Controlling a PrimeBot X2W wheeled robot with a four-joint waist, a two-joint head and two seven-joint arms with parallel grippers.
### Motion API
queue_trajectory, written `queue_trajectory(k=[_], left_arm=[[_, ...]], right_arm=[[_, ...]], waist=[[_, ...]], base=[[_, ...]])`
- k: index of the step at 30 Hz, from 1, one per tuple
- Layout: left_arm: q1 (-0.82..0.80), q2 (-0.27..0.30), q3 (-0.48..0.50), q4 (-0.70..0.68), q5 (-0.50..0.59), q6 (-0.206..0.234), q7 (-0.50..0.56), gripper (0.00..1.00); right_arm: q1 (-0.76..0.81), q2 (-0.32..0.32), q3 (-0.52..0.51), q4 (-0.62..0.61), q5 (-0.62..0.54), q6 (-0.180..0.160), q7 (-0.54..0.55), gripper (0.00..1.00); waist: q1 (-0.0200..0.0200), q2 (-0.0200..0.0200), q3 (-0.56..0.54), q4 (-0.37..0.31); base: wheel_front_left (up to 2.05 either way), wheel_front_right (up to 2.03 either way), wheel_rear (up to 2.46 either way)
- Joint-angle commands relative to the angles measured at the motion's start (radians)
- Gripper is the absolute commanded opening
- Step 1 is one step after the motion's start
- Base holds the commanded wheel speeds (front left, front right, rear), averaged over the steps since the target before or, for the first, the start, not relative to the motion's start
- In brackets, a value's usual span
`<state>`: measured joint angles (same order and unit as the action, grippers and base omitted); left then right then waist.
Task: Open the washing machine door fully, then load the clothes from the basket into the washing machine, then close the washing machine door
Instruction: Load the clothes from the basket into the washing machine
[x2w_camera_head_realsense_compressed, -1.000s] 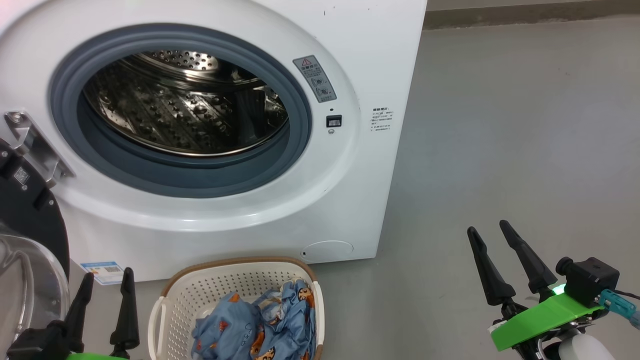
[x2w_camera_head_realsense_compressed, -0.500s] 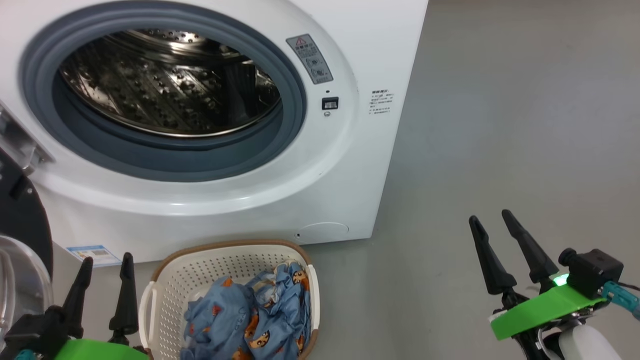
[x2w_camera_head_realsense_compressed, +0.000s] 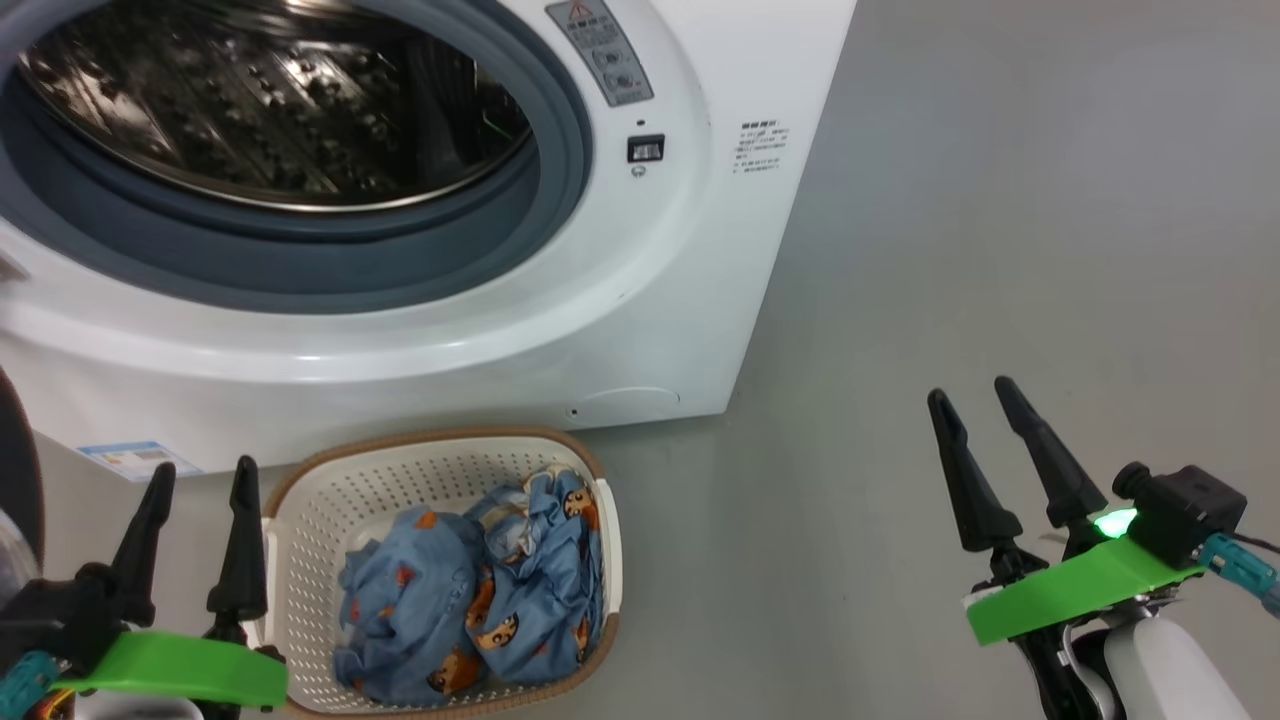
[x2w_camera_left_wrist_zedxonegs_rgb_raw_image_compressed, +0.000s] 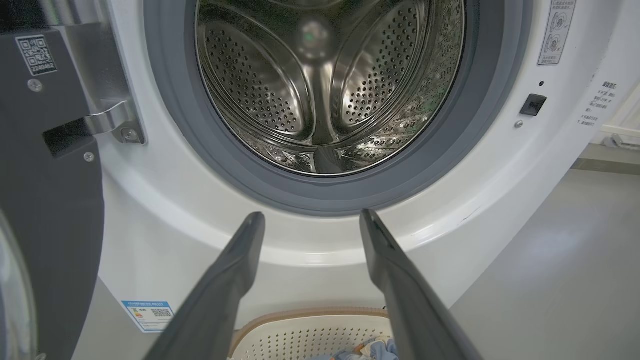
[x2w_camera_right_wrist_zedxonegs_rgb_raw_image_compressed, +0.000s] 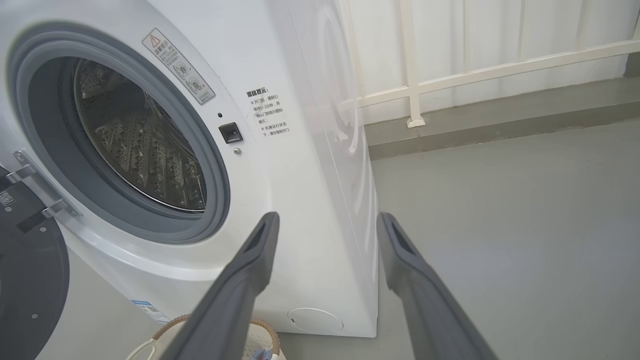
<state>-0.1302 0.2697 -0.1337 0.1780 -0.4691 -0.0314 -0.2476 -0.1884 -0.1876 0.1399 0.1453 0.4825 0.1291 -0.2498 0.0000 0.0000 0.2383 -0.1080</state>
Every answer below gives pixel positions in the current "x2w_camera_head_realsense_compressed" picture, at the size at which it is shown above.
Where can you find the grey warning label sticker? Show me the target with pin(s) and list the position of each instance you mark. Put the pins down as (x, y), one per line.
(600, 50)

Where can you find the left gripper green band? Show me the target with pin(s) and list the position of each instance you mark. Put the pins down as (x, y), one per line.
(180, 668)

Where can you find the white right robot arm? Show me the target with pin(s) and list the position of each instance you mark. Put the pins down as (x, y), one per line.
(1170, 670)

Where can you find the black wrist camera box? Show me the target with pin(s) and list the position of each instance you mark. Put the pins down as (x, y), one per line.
(50, 615)
(1185, 505)

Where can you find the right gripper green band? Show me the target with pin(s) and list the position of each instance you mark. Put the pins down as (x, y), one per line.
(1080, 590)

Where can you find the steel washer drum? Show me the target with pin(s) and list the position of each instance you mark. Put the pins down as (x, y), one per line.
(250, 100)

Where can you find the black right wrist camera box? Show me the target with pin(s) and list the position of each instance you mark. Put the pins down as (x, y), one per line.
(1185, 505)

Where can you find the blue energy label sticker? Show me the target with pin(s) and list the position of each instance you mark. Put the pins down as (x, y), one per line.
(135, 458)

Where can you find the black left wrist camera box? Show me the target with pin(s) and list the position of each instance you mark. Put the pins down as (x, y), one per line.
(50, 615)

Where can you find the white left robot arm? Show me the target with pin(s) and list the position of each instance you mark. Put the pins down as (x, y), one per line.
(130, 710)

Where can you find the black round glass washer door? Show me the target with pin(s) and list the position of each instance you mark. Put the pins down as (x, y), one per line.
(15, 450)

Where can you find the grey rubber door gasket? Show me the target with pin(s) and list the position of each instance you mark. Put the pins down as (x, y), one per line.
(300, 260)

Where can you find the white front-load washing machine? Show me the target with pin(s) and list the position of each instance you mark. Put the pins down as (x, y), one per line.
(650, 300)

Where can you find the cream perforated laundry basket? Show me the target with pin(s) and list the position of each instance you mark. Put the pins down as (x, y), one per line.
(340, 500)

